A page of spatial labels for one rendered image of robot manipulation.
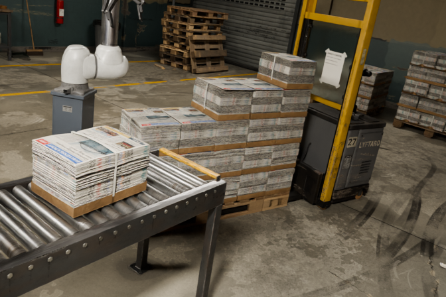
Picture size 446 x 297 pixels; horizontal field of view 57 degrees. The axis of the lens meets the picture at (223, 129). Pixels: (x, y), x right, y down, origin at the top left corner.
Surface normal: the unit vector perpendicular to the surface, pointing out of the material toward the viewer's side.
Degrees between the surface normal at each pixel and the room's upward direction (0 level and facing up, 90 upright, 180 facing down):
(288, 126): 90
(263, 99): 90
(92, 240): 90
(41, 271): 90
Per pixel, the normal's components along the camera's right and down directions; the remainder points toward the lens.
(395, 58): -0.63, 0.15
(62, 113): -0.10, 0.29
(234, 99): 0.55, 0.33
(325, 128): -0.83, 0.06
